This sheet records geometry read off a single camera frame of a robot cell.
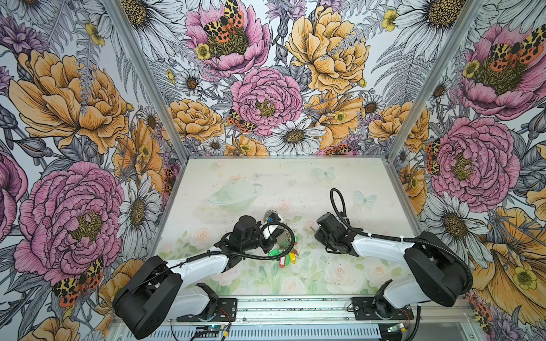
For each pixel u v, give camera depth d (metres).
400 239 0.50
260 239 0.72
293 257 0.86
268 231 0.75
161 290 0.42
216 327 0.71
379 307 0.66
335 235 0.70
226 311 0.73
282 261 0.85
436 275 0.44
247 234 0.67
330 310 0.76
